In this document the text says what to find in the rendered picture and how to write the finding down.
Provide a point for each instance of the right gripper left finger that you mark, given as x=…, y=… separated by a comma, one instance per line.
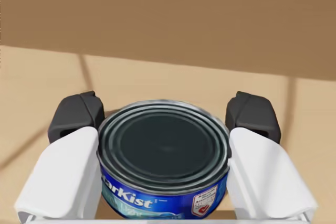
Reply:
x=60, y=166

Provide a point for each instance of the pale wooden shelf unit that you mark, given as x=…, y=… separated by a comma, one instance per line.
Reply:
x=168, y=24

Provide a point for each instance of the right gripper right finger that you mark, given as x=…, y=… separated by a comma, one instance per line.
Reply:
x=270, y=171

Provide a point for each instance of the blue can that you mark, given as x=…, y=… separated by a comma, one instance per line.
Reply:
x=162, y=150

